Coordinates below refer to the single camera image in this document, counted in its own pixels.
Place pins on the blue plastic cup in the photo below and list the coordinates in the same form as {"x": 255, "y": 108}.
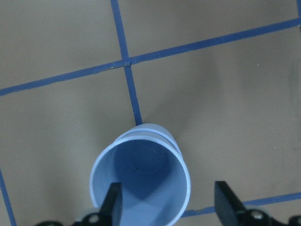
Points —
{"x": 155, "y": 181}

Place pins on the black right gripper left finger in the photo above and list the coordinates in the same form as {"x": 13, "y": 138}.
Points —
{"x": 111, "y": 210}

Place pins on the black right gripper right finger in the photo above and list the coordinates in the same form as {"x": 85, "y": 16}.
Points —
{"x": 229, "y": 209}

